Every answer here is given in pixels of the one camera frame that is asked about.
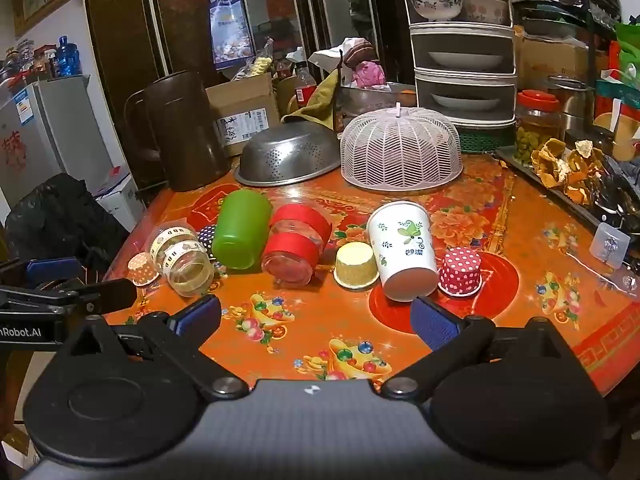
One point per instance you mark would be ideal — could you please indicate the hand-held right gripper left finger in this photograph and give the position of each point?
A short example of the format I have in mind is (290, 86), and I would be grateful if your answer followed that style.
(197, 316)

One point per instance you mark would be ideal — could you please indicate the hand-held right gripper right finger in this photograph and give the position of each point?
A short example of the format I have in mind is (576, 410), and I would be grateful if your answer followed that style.
(434, 326)

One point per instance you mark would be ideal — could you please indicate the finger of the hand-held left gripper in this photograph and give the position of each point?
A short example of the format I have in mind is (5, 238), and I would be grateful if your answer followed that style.
(52, 269)
(107, 294)

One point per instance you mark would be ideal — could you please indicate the orange dotted baking cup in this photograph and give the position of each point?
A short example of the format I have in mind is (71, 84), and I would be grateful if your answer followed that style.
(142, 270)

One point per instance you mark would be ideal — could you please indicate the clear cup with printed bands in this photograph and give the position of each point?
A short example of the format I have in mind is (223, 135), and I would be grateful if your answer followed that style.
(181, 260)

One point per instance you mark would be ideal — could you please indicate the red polka dot baking cup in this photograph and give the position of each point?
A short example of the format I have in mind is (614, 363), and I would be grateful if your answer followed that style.
(460, 270)

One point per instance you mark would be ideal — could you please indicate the dark polka dot baking cup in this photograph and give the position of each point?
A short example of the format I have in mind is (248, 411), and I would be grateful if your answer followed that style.
(206, 240)

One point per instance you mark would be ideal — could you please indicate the white floral paper cup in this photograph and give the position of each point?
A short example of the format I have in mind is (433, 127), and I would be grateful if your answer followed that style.
(400, 252)

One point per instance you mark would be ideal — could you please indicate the green plastic cup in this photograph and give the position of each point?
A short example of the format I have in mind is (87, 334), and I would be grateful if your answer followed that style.
(240, 230)

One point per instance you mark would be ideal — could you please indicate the yellow paper baking cup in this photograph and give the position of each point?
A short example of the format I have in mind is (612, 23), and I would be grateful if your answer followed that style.
(355, 264)

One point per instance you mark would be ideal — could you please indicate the red banded glass cup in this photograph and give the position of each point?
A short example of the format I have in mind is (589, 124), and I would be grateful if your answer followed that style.
(295, 250)

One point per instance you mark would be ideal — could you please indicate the black plastic bag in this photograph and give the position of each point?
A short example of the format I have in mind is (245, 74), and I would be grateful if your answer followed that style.
(55, 215)

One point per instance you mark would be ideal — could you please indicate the white cardboard box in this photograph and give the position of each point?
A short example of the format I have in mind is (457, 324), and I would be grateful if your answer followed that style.
(117, 200)

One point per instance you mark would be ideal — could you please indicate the grey refrigerator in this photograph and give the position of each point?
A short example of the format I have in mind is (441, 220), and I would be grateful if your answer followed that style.
(50, 130)

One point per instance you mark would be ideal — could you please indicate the white mesh food cover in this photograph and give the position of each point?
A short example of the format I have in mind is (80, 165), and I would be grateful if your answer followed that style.
(400, 152)

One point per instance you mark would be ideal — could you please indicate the brown plastic pitcher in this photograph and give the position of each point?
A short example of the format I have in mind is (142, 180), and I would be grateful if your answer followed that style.
(185, 130)

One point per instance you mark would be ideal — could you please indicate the metal colander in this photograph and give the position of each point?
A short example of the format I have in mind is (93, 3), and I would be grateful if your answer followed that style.
(285, 155)

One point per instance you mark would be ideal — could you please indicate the green plastic basket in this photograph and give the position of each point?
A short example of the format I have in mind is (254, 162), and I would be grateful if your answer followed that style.
(487, 141)

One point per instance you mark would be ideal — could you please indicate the dark metal tray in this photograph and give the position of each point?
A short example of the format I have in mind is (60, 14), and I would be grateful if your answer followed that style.
(590, 210)

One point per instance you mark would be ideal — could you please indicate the pile of dried orange peels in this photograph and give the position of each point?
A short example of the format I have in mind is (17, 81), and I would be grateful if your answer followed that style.
(555, 165)

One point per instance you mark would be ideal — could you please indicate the cardboard box with label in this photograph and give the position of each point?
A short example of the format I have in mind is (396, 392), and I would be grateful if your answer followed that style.
(245, 110)

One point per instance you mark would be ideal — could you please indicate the blue water bottle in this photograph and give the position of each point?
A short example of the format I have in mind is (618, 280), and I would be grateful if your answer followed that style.
(67, 57)

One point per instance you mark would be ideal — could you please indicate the white plate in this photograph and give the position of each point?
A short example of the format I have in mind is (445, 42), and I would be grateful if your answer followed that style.
(465, 102)
(465, 61)

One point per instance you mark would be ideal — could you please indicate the glass jar with red lid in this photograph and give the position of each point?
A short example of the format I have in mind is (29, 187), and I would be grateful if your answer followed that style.
(537, 125)

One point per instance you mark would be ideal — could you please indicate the metal basin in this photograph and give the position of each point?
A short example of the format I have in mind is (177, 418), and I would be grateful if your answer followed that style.
(370, 100)

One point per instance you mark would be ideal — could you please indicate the olive green cloth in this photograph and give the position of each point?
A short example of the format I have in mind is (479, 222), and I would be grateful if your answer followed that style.
(320, 102)

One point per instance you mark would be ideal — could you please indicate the bottle with red label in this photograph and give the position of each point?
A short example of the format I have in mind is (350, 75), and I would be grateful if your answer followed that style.
(305, 87)

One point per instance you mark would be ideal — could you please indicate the pink cloth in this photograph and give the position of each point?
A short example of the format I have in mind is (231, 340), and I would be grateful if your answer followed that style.
(369, 74)

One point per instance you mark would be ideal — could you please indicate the steel pot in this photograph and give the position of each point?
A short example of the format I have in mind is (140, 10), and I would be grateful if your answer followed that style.
(572, 100)

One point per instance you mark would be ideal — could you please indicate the brown knit hat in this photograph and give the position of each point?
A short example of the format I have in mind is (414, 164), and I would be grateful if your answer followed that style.
(359, 51)

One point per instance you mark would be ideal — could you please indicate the brown cardboard box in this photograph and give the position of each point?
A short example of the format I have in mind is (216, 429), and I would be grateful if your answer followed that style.
(555, 60)

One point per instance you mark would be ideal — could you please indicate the blue and white plastic bag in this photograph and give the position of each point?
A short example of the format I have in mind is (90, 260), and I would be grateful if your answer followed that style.
(230, 25)

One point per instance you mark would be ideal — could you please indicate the white tiered dish rack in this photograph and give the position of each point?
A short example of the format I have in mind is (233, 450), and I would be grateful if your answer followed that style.
(465, 30)

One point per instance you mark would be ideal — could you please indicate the blue patterned bowl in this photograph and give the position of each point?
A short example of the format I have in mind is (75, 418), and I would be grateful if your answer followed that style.
(436, 6)

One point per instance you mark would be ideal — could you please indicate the floral ceramic bowl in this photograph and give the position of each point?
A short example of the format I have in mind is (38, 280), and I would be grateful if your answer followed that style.
(485, 10)

